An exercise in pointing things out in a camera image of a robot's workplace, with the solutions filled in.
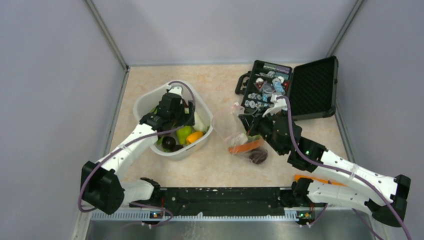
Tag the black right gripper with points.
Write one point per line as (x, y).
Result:
(252, 121)

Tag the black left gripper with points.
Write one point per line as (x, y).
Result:
(185, 119)

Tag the white plastic basket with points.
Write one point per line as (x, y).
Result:
(149, 100)

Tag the dark purple round fruit toy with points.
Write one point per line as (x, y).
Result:
(258, 155)

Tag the orange carrot toy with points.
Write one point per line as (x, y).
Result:
(246, 147)

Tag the clear zip top bag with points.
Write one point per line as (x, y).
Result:
(227, 124)

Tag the green cabbage toy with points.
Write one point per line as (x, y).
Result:
(253, 138)

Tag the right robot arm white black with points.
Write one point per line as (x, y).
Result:
(383, 197)

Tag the orange object behind right arm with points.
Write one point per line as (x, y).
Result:
(297, 177)

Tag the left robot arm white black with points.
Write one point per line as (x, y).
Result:
(101, 184)

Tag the green pear toy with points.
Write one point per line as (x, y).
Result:
(183, 133)

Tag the white radish toy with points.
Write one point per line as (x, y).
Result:
(199, 125)

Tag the small orange fruit toy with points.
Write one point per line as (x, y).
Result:
(193, 137)

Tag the black poker chip case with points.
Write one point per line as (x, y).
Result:
(310, 87)

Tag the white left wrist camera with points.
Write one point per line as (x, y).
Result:
(175, 89)

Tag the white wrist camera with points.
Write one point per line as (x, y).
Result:
(175, 89)
(280, 103)

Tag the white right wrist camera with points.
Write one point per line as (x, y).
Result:
(280, 103)

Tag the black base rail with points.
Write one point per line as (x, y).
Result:
(225, 201)

